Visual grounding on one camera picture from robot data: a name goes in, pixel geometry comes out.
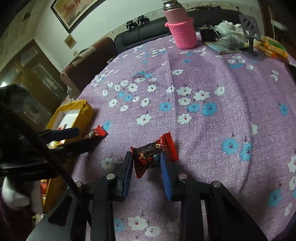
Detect red black chocolate packet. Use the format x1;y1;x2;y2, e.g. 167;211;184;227
130;132;179;179

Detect white gloved left hand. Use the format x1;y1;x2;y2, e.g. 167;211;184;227
1;177;43;214

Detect small red candy packet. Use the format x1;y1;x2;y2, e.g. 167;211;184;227
84;125;107;139

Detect yellow cardboard box tray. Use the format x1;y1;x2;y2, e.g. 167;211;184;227
43;100;94;214

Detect purple floral tablecloth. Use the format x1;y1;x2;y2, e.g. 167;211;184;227
72;36;295;240

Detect dark wooden door cabinet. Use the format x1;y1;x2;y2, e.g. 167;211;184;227
1;40;67;131

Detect brown armchair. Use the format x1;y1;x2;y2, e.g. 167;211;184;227
60;37;116;99

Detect black leather sofa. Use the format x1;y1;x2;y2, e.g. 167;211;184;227
114;6;240;54

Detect framed horse painting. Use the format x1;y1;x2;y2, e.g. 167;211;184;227
50;0;105;34

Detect pink sleeved thermos bottle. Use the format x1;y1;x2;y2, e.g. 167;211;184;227
162;0;198;50

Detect black clip device left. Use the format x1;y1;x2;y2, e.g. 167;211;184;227
125;20;135;31

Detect black clip device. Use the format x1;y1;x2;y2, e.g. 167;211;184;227
125;20;135;31
137;15;149;27

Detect black clip device right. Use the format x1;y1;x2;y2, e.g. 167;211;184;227
137;15;149;27

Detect white cloth clutter pile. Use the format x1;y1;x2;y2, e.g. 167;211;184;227
214;20;245;40

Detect orange yellow snack box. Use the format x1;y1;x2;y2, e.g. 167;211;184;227
254;36;288;61

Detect black phone stand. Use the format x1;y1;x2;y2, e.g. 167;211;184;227
238;13;261;56

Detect small wall plaque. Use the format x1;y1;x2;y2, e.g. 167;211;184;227
64;34;77;49

